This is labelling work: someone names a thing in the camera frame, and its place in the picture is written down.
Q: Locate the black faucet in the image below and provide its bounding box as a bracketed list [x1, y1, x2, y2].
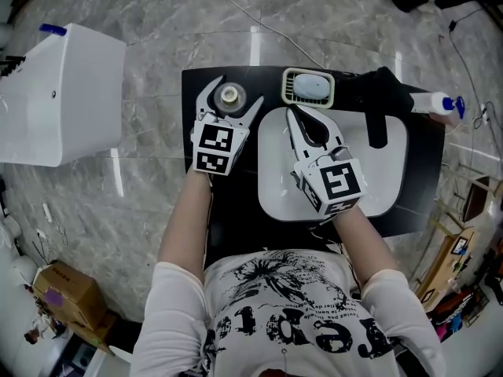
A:
[363, 66, 416, 150]

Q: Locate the white printed T-shirt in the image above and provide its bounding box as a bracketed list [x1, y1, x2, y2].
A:
[130, 248, 448, 377]

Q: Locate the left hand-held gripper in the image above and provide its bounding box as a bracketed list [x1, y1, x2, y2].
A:
[189, 74, 266, 177]

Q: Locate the white plastic cabinet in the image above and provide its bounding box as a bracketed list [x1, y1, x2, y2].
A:
[0, 22, 127, 169]

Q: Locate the low wooden table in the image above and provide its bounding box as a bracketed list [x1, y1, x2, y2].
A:
[415, 229, 477, 310]

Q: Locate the white spray bottle blue trigger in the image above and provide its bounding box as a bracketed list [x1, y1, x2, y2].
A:
[407, 91, 468, 128]

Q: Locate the brown cardboard box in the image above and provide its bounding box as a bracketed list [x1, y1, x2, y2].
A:
[32, 260, 108, 332]

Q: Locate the person's left forearm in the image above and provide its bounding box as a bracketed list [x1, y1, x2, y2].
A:
[156, 168, 214, 279]

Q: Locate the cream soap dish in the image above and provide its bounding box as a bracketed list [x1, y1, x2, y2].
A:
[281, 67, 336, 110]

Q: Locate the person's right forearm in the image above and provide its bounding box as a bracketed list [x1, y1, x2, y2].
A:
[332, 201, 402, 287]

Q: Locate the white sink basin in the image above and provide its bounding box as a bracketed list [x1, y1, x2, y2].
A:
[256, 105, 410, 222]

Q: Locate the white floor cable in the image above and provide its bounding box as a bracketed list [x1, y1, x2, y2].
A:
[163, 0, 328, 71]

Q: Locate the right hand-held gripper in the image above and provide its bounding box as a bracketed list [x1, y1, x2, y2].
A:
[285, 105, 367, 218]

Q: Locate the light blue soap bar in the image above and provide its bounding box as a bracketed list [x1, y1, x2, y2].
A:
[294, 73, 332, 100]

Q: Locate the black floor cable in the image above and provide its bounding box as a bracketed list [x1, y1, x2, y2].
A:
[446, 6, 497, 134]

